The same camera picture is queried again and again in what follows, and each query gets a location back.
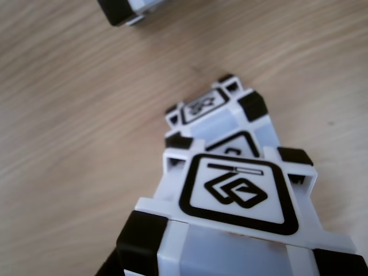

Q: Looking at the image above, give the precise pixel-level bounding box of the white cube double-diamond symbol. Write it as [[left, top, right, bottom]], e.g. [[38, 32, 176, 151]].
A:
[[114, 134, 368, 276]]

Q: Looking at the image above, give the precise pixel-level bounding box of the white cube lightning symbol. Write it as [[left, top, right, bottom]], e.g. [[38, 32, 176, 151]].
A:
[[96, 0, 163, 29]]

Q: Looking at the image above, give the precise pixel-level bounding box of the white cube crossed-lines symbol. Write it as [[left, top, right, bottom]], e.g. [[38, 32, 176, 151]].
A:
[[164, 73, 278, 160]]

